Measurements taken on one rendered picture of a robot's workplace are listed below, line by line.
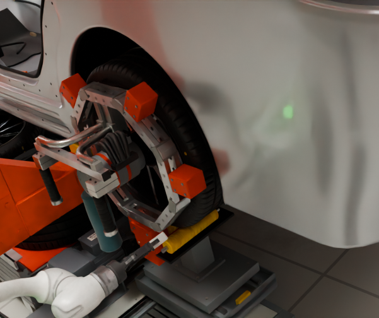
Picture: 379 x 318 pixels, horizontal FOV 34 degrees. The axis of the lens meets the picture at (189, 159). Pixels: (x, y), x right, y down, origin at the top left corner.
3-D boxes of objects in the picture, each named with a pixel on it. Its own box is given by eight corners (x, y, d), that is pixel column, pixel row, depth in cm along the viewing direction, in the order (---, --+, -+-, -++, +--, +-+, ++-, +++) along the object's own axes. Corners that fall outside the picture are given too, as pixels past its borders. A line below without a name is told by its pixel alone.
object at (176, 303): (278, 288, 260) (274, 270, 255) (217, 343, 242) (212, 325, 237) (197, 247, 295) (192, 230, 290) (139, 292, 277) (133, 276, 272)
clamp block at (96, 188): (120, 184, 198) (115, 170, 195) (98, 199, 193) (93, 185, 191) (111, 180, 201) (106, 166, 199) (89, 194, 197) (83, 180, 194)
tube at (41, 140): (109, 129, 215) (100, 102, 210) (63, 157, 206) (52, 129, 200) (81, 119, 228) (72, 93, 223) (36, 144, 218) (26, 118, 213)
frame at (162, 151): (202, 238, 218) (164, 99, 191) (188, 249, 215) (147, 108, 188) (111, 194, 256) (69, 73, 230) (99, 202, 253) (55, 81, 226)
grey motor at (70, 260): (164, 279, 281) (144, 216, 264) (89, 337, 260) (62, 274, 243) (140, 264, 294) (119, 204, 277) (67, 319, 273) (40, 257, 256)
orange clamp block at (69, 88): (93, 90, 226) (77, 72, 227) (75, 100, 222) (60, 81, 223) (89, 100, 231) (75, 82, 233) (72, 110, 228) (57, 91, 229)
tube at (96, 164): (144, 142, 201) (135, 113, 196) (96, 172, 191) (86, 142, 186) (113, 131, 214) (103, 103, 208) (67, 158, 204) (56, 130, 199)
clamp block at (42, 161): (64, 158, 222) (59, 146, 219) (43, 171, 217) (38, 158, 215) (57, 154, 225) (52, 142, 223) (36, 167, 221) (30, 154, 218)
